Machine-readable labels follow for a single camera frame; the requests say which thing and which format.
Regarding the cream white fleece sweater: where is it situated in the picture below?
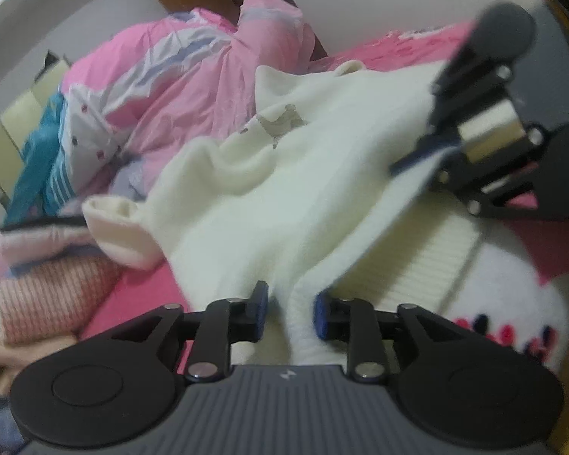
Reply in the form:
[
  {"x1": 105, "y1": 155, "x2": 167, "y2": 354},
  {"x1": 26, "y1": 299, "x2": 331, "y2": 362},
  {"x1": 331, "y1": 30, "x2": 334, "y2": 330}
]
[{"x1": 82, "y1": 58, "x2": 485, "y2": 366}]

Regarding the stack of folded clothes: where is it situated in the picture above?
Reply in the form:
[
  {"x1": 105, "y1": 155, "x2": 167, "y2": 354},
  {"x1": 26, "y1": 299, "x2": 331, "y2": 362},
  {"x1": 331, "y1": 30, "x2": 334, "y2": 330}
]
[{"x1": 0, "y1": 217, "x2": 124, "y2": 455}]

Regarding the pink floral bed blanket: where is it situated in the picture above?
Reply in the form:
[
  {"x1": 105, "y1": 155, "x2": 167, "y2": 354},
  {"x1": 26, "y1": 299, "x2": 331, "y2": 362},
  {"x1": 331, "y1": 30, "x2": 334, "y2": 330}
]
[{"x1": 84, "y1": 24, "x2": 569, "y2": 370}]

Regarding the pink patterned duvet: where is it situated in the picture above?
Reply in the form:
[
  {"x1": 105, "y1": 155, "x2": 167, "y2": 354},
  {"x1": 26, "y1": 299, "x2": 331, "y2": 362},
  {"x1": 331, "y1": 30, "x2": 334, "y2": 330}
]
[{"x1": 6, "y1": 0, "x2": 315, "y2": 224}]

